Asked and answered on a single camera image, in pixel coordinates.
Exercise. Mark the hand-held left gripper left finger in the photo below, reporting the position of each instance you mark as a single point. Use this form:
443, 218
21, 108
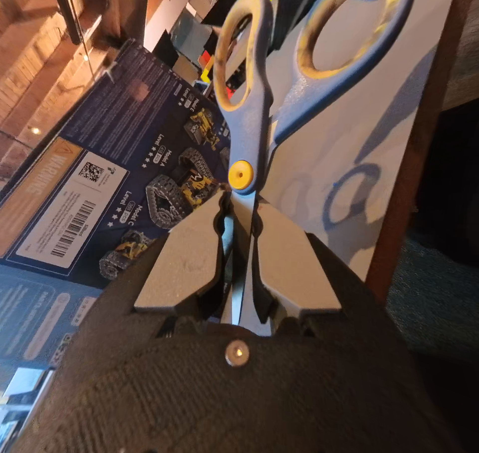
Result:
179, 265

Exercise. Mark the ceiling spot lamp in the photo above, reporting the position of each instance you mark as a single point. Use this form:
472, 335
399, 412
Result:
35, 130

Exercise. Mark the grey desk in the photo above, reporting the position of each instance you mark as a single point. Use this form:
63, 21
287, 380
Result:
307, 183

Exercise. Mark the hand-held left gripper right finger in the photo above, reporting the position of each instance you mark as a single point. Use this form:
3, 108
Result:
295, 265

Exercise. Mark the blue robot kit box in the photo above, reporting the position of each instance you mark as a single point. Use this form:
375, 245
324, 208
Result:
123, 123

